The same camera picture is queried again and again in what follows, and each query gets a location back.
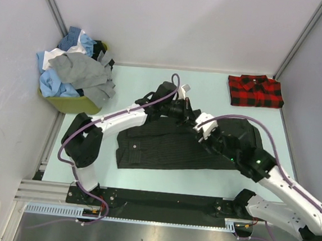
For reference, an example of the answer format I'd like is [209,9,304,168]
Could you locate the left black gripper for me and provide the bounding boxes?
[159,95,200,129]

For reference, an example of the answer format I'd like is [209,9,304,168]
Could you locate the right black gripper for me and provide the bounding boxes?
[194,124,242,163]

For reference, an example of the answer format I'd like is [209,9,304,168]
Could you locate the dark pinstriped long sleeve shirt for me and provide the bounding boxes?
[114,102,267,182]

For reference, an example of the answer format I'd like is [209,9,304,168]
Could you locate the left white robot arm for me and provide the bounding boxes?
[57,81,196,204]

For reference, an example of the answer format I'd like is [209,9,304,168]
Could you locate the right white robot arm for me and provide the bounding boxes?
[195,127,322,241]

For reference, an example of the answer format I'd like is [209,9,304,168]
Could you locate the red black plaid folded shirt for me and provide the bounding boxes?
[228,75,284,109]

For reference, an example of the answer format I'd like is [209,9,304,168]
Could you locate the grey shirt in basket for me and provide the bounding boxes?
[49,52,116,108]

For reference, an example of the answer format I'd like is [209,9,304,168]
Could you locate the green laundry basket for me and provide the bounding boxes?
[35,36,110,117]

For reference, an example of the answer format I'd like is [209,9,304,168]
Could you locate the black garment in basket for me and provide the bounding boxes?
[92,40,115,67]

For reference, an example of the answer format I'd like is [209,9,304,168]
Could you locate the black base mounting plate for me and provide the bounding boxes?
[64,183,256,238]

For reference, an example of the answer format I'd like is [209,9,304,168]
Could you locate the white shirt in basket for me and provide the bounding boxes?
[40,30,87,71]

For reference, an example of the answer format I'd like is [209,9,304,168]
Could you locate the blue checked shirt in basket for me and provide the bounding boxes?
[57,26,81,51]

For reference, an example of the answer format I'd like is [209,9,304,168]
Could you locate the light blue shirt in basket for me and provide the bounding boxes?
[37,51,80,98]

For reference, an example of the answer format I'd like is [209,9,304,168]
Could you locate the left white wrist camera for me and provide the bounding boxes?
[177,84,191,100]

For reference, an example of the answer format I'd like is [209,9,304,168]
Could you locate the white slotted cable duct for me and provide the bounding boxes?
[25,202,235,233]

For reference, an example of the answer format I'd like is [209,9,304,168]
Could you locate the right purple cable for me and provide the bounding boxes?
[187,112,322,241]

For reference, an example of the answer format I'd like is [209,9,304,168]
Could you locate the right aluminium corner post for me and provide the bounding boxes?
[273,1,322,80]

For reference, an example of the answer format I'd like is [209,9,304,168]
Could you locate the aluminium corner post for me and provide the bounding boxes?
[273,1,322,80]
[46,0,68,37]

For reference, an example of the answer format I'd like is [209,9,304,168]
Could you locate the aluminium frame rail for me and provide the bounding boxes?
[12,178,73,207]

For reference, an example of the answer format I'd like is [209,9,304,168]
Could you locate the left aluminium corner post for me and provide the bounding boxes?
[46,0,68,37]

